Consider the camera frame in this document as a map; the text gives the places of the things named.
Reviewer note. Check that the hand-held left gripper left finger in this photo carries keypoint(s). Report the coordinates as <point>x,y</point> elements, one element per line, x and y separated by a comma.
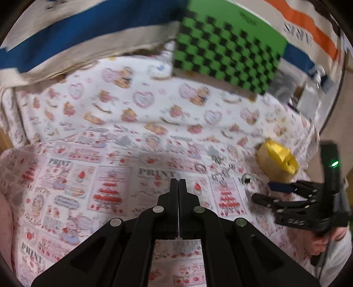
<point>173,198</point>

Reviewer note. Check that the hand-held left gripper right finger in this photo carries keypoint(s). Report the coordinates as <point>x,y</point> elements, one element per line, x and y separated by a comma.
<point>182,198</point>

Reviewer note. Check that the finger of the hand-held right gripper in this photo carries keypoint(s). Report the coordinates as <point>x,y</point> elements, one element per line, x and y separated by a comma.
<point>264,201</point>
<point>278,186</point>

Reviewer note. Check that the gold octagonal box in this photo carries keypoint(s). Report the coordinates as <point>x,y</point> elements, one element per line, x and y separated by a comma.
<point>269,168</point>

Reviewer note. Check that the pile of small jewelry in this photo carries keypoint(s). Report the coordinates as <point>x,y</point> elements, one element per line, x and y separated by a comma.
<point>216,159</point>

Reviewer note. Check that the person's right forearm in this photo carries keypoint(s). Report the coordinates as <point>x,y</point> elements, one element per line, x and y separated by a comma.
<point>335,265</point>

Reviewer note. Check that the person's right hand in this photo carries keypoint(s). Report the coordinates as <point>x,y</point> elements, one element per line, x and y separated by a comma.
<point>313,245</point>

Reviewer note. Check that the yellow cloth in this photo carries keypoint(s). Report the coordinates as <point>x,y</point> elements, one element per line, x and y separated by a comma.
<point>278,154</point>

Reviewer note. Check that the bear printed cloth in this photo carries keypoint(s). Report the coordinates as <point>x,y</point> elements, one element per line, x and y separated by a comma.
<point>165,110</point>

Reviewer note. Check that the clear spray bottle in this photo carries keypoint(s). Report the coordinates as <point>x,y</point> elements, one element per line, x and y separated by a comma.
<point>309,102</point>

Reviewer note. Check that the clear plastic tub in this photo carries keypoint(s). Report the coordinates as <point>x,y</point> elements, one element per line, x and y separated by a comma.
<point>284,92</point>

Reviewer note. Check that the wooden board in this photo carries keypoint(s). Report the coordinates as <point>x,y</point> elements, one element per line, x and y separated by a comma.
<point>339,110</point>

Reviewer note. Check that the green checkered tissue box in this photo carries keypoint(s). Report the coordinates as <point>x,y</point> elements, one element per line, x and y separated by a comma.
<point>229,47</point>

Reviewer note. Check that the striped hanging cloth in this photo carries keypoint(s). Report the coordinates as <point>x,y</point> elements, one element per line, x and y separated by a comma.
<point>82,27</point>

